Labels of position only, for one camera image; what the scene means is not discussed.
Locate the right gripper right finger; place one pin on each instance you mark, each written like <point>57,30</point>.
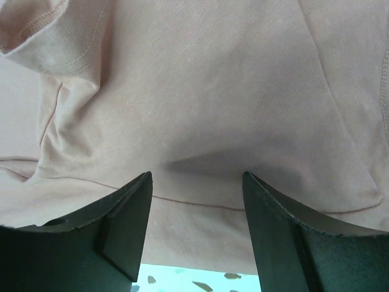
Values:
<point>297,248</point>

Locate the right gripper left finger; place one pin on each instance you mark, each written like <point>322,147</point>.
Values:
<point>96,248</point>

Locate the pink t shirt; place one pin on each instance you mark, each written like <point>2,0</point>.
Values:
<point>94,93</point>

